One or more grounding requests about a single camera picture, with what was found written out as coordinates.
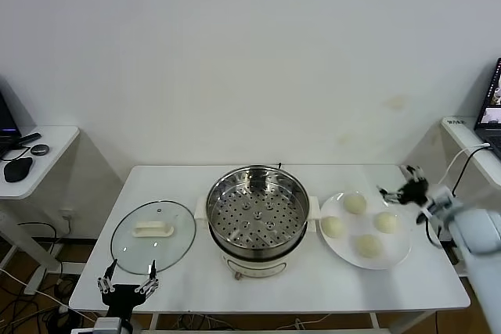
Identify black laptop camera views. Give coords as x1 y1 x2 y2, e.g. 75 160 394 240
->
473 56 501 143

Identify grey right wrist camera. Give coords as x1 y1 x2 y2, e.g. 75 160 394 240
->
428 187 453 212

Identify white cables under table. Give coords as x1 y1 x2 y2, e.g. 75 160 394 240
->
175 312 333 330

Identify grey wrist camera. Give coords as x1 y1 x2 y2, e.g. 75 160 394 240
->
72 317 122 334
428 187 453 212

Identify white table frame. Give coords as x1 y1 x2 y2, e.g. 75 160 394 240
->
140 308 442 334

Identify black cable with adapter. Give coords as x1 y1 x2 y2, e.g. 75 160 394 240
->
452 145 490 198

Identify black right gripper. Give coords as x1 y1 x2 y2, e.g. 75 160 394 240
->
375 164 430 206

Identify steel perforated steamer basket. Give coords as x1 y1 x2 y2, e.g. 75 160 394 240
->
194 165 323 253

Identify black computer mouse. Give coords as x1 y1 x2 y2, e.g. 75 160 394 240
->
3 156 34 183

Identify white power cable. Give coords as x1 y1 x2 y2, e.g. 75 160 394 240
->
445 144 490 194

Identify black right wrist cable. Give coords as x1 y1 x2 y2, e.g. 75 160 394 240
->
422 210 445 249

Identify black floor cable bundle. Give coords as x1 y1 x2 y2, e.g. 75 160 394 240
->
0 271 91 334

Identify white side desk labelled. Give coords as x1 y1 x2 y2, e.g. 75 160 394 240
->
440 115 501 268

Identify cream electric cooker base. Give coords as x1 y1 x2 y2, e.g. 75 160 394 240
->
209 224 319 282

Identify black socket cable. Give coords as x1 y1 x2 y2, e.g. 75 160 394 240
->
17 216 74 242

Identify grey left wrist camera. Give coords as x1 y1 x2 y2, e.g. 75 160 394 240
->
72 317 122 334

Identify black stick remote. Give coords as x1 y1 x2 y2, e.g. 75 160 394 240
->
7 132 42 151

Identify black laptop purple light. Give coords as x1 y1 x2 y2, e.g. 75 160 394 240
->
0 87 23 155

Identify white steamed baozi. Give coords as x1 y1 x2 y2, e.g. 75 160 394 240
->
373 211 400 234
321 215 344 239
355 234 383 260
343 192 368 216

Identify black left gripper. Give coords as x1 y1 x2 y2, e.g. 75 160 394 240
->
97 258 160 318

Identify white round plate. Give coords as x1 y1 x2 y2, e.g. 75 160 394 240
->
319 191 413 271

